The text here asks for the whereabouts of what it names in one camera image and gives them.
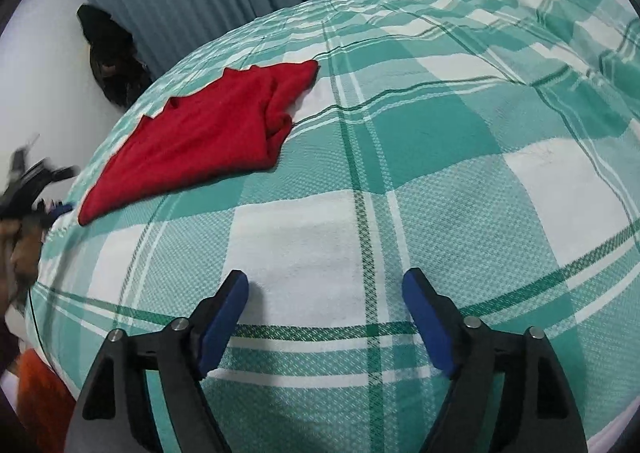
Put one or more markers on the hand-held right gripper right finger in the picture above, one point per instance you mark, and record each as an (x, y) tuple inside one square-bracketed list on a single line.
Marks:
[(430, 323)]

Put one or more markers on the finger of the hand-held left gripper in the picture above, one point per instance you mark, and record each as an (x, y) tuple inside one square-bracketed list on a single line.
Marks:
[(64, 173)]

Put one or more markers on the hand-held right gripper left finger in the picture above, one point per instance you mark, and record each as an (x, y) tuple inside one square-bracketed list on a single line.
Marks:
[(225, 318)]

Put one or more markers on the red garment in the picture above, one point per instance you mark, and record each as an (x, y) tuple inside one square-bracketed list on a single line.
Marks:
[(200, 143)]

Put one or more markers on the person's left forearm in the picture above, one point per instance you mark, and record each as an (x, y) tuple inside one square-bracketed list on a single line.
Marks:
[(25, 258)]

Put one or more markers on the black bag by curtain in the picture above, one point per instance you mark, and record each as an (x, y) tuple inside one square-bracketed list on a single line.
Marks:
[(110, 63)]

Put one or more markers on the green checked bedsheet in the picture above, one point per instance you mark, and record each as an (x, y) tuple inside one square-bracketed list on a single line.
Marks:
[(450, 183)]

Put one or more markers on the orange cloth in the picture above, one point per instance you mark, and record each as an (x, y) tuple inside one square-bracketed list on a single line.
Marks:
[(42, 403)]

